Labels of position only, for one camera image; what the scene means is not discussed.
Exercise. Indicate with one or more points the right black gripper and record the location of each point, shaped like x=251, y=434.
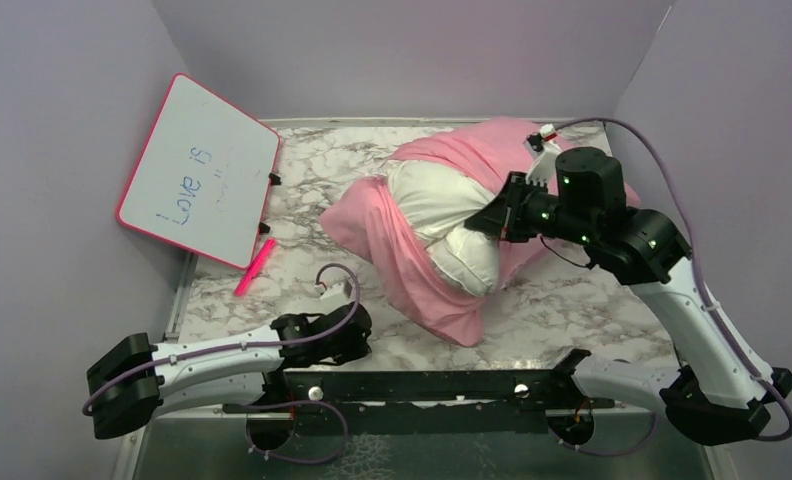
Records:
x=500, y=218

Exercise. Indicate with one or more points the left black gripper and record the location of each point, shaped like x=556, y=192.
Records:
x=360, y=348

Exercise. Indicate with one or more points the white pillow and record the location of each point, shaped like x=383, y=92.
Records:
x=436, y=200

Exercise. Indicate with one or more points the pink floral pillowcase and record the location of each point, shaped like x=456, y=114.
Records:
x=367, y=222

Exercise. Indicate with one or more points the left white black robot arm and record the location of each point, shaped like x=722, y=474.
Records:
x=137, y=380

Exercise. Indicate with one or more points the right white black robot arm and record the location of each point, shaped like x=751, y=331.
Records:
x=721, y=394

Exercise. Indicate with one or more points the pink marker pen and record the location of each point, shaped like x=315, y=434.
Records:
x=254, y=269

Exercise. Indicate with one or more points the pink framed whiteboard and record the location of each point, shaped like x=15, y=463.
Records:
x=202, y=180

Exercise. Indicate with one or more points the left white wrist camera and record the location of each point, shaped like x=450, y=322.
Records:
x=336, y=294

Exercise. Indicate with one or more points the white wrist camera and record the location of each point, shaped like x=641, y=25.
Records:
x=336, y=294
x=544, y=150

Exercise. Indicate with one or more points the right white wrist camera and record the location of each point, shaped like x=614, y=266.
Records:
x=544, y=150

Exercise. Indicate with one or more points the black mounting rail base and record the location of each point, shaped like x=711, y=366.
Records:
x=332, y=402

